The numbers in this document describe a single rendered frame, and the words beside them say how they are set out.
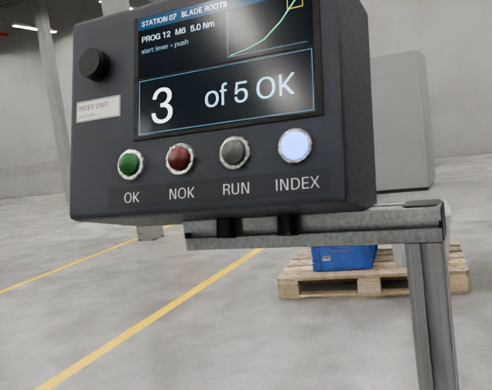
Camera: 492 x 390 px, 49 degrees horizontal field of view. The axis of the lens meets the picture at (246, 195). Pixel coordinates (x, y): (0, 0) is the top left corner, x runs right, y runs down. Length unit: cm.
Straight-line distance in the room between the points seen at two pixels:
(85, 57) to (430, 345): 39
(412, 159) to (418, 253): 747
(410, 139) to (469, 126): 514
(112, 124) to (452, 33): 1264
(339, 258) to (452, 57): 975
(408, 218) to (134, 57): 27
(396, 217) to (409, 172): 750
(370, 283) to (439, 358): 307
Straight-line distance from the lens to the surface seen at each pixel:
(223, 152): 42
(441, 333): 47
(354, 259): 362
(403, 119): 790
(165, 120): 46
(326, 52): 41
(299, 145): 39
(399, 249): 360
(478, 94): 1293
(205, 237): 52
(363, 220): 46
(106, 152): 49
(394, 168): 797
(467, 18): 1306
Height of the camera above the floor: 113
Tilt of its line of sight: 7 degrees down
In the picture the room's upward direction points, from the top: 7 degrees counter-clockwise
